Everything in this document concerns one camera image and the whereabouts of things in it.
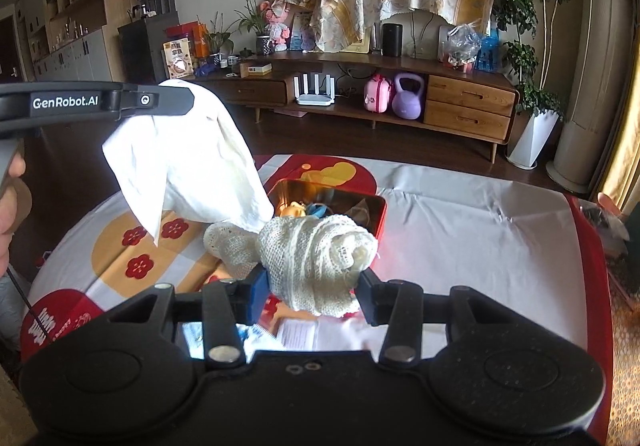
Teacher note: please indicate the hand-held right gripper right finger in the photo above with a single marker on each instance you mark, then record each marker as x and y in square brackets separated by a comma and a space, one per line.
[372, 298]

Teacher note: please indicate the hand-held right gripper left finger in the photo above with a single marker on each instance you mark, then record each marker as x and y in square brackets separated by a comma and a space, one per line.
[256, 296]

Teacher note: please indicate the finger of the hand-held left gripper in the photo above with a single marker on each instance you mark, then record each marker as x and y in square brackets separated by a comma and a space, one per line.
[160, 99]

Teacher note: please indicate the white sachet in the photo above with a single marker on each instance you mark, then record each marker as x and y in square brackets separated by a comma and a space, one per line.
[297, 333]

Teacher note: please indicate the white knitted glove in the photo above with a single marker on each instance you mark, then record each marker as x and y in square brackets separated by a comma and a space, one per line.
[310, 256]

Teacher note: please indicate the white cloth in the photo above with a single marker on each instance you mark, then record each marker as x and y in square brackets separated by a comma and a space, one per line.
[195, 166]

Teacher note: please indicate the red tin box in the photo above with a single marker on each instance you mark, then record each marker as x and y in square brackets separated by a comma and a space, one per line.
[372, 213]

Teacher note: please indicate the yellow rubber toy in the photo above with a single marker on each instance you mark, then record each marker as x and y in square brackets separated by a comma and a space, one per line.
[292, 210]

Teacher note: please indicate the person's left hand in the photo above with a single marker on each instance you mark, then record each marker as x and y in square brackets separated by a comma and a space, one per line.
[12, 211]

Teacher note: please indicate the yellow snack box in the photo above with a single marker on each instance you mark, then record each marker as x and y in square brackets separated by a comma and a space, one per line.
[177, 59]

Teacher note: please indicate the black cabinet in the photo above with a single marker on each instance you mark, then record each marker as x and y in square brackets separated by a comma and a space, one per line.
[145, 51]

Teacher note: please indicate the red gift box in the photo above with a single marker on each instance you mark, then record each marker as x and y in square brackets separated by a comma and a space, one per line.
[187, 31]

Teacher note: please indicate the small potted plant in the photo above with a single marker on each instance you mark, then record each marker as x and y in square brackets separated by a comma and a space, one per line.
[215, 41]

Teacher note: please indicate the small white box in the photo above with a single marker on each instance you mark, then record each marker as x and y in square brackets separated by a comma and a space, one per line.
[256, 70]

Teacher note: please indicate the potted orchid plant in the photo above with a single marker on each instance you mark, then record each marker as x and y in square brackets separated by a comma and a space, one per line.
[262, 44]

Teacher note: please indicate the printed tablecloth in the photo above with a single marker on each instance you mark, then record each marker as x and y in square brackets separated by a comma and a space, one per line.
[475, 236]

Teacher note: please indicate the pink flat box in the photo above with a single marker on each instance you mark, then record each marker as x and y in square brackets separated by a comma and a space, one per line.
[290, 113]

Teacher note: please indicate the pink plush doll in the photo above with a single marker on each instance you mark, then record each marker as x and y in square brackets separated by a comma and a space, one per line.
[276, 24]

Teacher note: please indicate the white router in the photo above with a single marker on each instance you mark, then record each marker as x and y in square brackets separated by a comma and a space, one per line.
[315, 99]

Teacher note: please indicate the pastel picture card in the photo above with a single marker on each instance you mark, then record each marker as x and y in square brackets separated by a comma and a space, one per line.
[301, 31]

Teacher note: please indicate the purple kettlebell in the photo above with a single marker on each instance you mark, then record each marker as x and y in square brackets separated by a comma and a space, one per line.
[407, 101]

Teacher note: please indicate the pink toy case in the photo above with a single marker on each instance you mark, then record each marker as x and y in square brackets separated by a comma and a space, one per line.
[377, 95]

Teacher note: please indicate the wooden television cabinet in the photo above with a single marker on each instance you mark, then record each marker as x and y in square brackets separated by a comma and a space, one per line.
[470, 101]

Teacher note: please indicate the black cylinder speaker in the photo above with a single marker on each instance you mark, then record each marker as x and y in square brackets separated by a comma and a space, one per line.
[392, 40]

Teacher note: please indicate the clear plastic bag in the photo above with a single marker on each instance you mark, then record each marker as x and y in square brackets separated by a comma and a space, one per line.
[462, 46]

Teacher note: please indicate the blue bottle pack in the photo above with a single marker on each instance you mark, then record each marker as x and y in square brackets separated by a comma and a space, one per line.
[489, 54]

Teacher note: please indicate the yellow curtain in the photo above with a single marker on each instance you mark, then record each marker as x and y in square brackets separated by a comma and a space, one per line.
[622, 126]

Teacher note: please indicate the potted green tree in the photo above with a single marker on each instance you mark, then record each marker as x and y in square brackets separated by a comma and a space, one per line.
[540, 26]

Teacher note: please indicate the wall shelving unit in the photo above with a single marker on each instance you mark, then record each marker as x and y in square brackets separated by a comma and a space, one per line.
[70, 26]

